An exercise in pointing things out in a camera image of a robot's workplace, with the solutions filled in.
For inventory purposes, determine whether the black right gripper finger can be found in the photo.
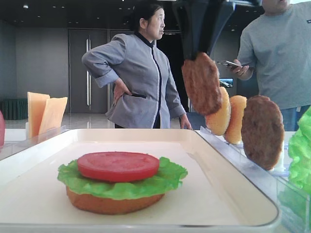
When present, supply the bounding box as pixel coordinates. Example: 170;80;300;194
174;0;207;60
203;0;235;55

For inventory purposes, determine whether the brown meat patty thin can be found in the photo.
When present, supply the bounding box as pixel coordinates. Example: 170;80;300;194
182;52;222;116

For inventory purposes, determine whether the brown meat patty in rack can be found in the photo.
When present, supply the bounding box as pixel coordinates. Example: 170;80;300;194
241;95;285;170

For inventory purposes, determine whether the green lettuce leaf in rack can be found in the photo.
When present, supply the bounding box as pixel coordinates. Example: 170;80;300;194
288;110;311;194

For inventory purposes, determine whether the green lettuce leaf on tray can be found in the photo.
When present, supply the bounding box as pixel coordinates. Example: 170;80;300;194
57;157;188;200

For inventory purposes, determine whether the white block holder for patties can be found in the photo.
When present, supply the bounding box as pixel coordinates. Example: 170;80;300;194
271;141;286;172

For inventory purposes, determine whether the yellow cheese slice rear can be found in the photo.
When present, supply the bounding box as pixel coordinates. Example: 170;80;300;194
39;97;68;134

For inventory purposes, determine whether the red tomato slice on tray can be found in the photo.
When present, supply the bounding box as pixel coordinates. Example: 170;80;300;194
77;151;160;183

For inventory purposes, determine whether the orange cheese slice front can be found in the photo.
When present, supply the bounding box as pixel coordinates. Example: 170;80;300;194
27;92;50;138

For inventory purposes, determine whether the white block holder for cheese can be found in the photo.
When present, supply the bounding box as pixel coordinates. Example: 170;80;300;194
25;122;29;139

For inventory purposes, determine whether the bread slice under lettuce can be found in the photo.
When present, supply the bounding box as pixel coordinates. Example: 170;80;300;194
66;186;165;215

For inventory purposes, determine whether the red tomato slice in rack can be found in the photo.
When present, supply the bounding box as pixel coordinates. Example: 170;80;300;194
0;111;5;148

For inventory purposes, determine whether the silver smartphone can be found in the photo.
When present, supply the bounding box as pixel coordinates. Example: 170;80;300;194
217;61;241;68

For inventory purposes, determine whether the man in grey t-shirt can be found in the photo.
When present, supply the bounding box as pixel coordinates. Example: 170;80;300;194
229;0;311;132

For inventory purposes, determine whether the plain bun half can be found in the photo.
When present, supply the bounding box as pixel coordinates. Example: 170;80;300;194
224;95;247;144

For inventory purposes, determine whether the woman in grey jacket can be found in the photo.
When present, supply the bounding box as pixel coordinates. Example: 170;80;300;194
82;0;191;129

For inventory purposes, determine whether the sesame bun top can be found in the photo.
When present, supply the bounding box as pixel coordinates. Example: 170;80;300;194
205;87;231;136

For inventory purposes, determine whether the cream rectangular tray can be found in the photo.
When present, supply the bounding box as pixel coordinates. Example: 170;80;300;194
0;129;280;233

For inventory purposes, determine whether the green skirted table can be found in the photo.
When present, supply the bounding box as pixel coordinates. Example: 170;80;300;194
0;99;28;120

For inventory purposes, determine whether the small wall screen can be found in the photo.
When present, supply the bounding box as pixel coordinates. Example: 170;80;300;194
219;78;234;88

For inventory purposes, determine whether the right long clear rail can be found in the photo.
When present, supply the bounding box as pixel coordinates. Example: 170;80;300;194
197;127;311;233

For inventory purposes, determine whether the long clear rail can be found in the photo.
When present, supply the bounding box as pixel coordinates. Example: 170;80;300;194
197;127;311;233
0;126;68;160

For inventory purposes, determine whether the left long clear rail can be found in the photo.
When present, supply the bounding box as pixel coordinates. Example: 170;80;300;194
0;126;68;160

